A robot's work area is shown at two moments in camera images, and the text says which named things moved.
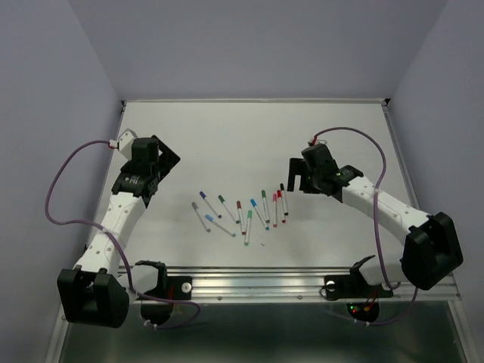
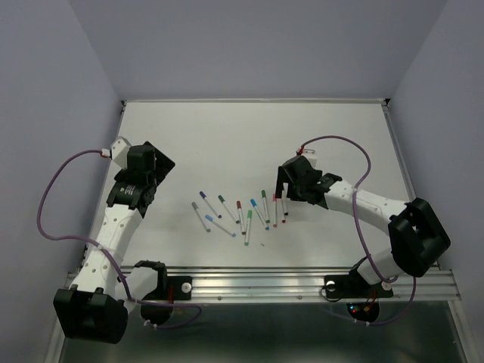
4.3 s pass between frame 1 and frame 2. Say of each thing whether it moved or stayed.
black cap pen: stayed
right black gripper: moved
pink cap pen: stayed
